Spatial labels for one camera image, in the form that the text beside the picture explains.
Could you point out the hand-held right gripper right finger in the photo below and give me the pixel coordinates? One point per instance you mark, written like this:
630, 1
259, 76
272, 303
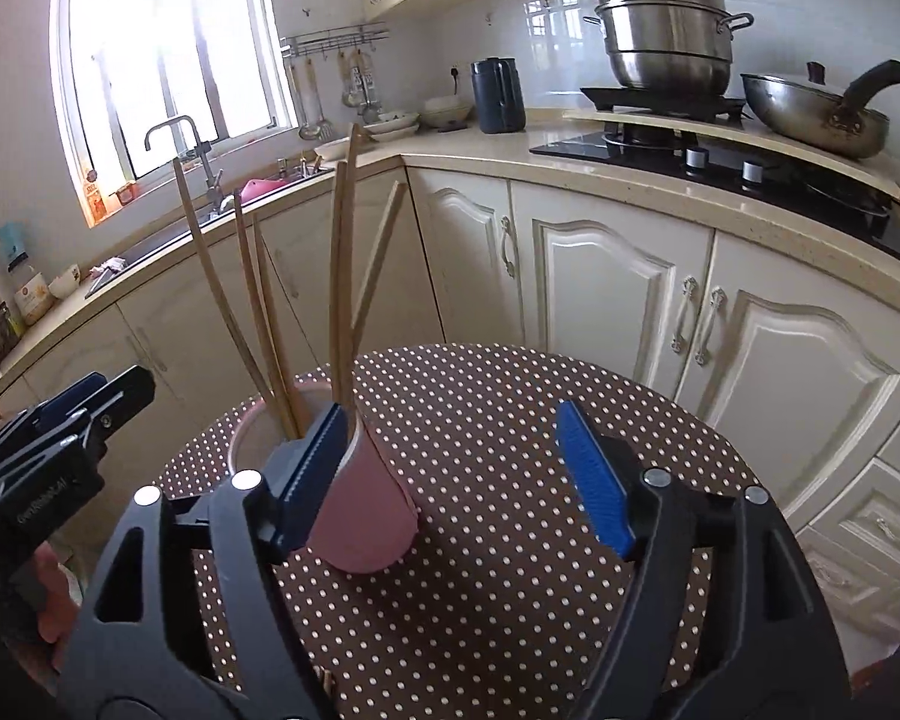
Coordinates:
596, 480

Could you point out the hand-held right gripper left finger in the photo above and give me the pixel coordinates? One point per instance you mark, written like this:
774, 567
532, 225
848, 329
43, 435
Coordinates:
311, 480

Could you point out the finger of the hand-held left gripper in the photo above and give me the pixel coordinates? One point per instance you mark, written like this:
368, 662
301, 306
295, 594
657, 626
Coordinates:
127, 394
64, 396

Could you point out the pink cylindrical chopstick holder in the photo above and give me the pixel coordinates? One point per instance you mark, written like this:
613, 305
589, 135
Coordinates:
360, 517

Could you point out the bundle of wooden chopsticks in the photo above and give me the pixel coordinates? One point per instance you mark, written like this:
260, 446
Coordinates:
336, 277

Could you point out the hanging kitchen utensils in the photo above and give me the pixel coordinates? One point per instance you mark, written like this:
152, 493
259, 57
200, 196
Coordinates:
360, 86

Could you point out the person's left hand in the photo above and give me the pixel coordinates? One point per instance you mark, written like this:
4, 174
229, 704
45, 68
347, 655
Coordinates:
54, 600

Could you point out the small dark bottle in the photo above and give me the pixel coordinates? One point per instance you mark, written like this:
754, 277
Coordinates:
5, 324

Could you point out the clear jar with label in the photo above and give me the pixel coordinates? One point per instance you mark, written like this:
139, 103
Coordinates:
32, 300

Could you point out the small white cup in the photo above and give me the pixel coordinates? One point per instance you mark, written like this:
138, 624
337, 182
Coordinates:
64, 283

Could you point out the white rag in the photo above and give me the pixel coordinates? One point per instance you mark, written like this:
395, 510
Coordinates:
107, 266

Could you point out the brown polka dot tablecloth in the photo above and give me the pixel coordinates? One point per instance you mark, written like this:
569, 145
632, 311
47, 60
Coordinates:
480, 577

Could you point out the steel kitchen sink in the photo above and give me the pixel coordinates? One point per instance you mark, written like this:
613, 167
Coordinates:
157, 240

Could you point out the cream base kitchen cabinets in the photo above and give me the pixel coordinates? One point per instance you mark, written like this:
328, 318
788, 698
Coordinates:
607, 285

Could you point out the orange bottle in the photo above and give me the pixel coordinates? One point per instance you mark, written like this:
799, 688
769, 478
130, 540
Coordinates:
94, 199

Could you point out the small red box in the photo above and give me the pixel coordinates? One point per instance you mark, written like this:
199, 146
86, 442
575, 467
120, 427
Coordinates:
125, 193

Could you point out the steel kitchen faucet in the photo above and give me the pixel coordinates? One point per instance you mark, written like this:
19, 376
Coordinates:
206, 165

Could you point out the pink basin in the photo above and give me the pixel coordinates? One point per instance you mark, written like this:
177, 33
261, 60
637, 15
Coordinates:
266, 190

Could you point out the white shallow bowl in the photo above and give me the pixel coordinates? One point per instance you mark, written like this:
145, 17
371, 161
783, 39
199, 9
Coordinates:
330, 148

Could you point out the hanging steel ladle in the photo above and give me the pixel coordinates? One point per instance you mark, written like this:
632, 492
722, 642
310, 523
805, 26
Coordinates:
311, 127

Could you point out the white framed window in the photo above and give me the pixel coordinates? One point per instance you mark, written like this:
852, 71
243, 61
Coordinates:
172, 52

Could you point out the black gas stove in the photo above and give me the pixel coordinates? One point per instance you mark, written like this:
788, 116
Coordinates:
795, 191

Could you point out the stack of white plates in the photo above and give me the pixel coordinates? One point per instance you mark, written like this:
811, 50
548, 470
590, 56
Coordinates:
391, 126

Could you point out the dark blue kettle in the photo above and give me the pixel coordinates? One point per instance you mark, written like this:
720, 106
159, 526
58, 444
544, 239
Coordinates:
499, 101

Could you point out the white deep bowl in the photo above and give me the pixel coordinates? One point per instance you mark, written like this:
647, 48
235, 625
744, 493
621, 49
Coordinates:
446, 112

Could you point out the steel wok with lid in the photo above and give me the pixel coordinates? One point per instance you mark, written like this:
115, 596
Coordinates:
802, 116

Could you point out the stainless steel steamer pot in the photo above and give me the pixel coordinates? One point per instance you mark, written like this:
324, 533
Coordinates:
667, 45

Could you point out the teal wall holder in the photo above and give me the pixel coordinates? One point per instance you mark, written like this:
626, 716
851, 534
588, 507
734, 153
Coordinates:
13, 240

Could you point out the steel wall utensil rack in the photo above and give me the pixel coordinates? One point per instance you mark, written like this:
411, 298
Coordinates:
334, 40

